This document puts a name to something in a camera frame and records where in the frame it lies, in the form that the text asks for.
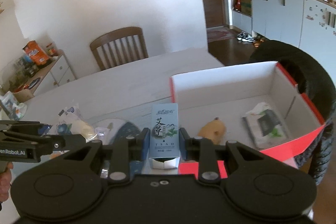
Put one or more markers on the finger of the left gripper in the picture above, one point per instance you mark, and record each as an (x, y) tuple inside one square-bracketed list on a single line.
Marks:
[(25, 127), (60, 142)]

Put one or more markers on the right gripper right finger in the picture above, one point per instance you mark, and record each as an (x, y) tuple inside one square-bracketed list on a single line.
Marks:
[(201, 150)]

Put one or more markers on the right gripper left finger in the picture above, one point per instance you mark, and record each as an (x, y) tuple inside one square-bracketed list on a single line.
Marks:
[(127, 156)]

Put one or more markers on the yellow cat plush toy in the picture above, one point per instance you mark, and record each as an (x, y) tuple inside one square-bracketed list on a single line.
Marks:
[(214, 130)]

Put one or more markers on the light blue carton box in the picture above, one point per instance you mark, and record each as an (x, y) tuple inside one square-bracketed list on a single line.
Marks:
[(164, 152)]

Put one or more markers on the white green tissue pack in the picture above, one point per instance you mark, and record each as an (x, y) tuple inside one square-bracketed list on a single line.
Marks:
[(264, 126)]

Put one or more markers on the person left hand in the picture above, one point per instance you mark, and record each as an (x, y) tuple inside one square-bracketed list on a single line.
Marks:
[(5, 180)]

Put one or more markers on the patterned table mat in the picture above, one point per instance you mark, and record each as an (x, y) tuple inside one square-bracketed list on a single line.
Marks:
[(128, 122)]

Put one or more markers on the white sideboard cabinet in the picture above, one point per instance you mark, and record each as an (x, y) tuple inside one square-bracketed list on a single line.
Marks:
[(57, 73)]

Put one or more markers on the red shoe box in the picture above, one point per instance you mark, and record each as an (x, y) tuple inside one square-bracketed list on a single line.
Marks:
[(240, 93)]

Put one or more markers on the orange snack bag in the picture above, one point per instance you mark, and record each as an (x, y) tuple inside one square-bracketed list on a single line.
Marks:
[(36, 54)]

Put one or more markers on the wooden dining chair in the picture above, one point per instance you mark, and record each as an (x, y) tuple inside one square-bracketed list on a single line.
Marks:
[(119, 47)]

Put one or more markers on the pair of sneakers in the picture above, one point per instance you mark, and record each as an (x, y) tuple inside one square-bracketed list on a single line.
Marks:
[(245, 37)]

